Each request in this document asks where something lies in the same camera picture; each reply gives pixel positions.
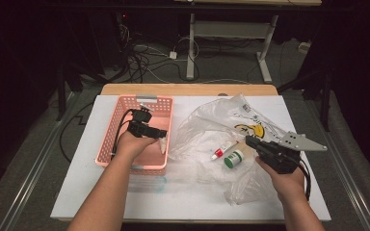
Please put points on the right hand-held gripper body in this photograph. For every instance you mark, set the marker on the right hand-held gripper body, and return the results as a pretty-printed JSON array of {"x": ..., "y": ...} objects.
[{"x": 281, "y": 157}]

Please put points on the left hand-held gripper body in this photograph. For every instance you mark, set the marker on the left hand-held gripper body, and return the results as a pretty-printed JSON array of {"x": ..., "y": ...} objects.
[{"x": 139, "y": 117}]

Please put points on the pink perforated plastic basket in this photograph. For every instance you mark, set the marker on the pink perforated plastic basket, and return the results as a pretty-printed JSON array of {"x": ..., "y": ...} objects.
[{"x": 160, "y": 123}]

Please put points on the white jar green lid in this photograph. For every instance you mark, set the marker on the white jar green lid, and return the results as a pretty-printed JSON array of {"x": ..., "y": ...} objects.
[{"x": 232, "y": 159}]

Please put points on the white toothpaste tube red cap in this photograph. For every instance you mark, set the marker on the white toothpaste tube red cap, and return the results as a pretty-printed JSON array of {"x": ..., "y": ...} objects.
[{"x": 219, "y": 153}]

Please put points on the clear plastic bag yellow print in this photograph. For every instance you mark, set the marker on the clear plastic bag yellow print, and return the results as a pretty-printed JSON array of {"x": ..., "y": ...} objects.
[{"x": 205, "y": 128}]

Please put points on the person's right hand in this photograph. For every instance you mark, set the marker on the person's right hand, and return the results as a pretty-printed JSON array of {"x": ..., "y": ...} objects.
[{"x": 289, "y": 186}]

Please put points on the person's left hand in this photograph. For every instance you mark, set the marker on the person's left hand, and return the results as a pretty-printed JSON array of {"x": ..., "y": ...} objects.
[{"x": 130, "y": 147}]

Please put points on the clear container with blue rim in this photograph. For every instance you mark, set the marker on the clear container with blue rim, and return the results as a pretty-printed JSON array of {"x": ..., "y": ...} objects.
[{"x": 151, "y": 187}]

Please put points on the grey round table grommet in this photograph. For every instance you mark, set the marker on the grey round table grommet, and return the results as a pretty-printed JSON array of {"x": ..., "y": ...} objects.
[{"x": 222, "y": 94}]

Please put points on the white power adapter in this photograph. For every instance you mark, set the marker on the white power adapter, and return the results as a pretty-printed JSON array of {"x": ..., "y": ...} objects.
[{"x": 173, "y": 55}]

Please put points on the black metal stand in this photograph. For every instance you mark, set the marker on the black metal stand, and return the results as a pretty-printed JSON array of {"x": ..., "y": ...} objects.
[
  {"x": 326, "y": 102},
  {"x": 61, "y": 96}
]

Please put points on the white table mat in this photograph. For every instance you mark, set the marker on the white table mat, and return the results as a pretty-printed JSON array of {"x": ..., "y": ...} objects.
[{"x": 77, "y": 192}]

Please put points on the white power strip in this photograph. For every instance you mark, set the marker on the white power strip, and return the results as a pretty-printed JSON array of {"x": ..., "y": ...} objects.
[{"x": 304, "y": 47}]

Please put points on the grey metal floor rail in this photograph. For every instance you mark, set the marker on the grey metal floor rail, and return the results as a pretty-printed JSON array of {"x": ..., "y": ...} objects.
[
  {"x": 32, "y": 179},
  {"x": 350, "y": 186}
]

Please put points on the white metal desk frame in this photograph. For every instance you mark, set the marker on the white metal desk frame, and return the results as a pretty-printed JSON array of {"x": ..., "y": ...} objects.
[{"x": 231, "y": 29}]

